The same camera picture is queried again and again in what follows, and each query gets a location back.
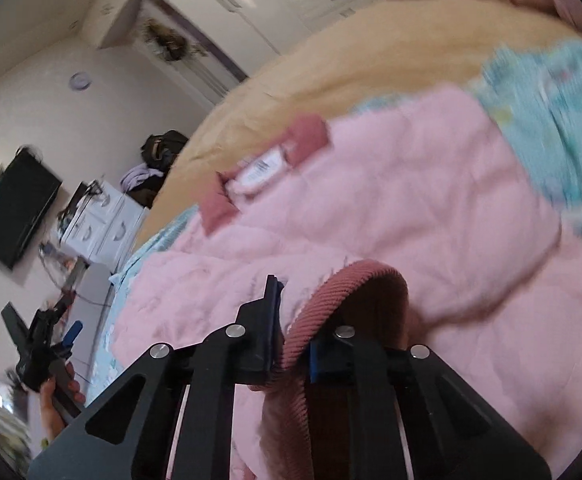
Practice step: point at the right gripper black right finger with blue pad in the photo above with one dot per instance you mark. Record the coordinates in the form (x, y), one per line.
(380, 413)

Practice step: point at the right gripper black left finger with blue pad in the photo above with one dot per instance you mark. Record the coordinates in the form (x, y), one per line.
(169, 415)

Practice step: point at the pink quilted jacket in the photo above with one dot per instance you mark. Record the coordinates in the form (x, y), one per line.
(419, 224)

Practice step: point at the purple clothes pile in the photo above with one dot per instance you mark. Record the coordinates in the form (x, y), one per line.
(138, 175)

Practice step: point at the grey low cabinet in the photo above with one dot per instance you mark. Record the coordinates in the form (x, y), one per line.
(94, 296)

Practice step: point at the white drawer chest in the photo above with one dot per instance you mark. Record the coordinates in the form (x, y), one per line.
(100, 224)

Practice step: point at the black backpack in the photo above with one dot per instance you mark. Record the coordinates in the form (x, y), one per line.
(159, 152)

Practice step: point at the white door with hangings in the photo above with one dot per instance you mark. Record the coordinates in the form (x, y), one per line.
(183, 53)

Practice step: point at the teal cartoon print sheet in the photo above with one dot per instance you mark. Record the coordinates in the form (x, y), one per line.
(534, 98)

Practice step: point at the tan bed cover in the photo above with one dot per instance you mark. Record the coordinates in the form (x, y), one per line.
(392, 46)

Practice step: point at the black wall television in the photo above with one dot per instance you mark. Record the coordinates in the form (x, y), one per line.
(28, 188)

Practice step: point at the round wall clock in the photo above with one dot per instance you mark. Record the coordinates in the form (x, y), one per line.
(80, 81)

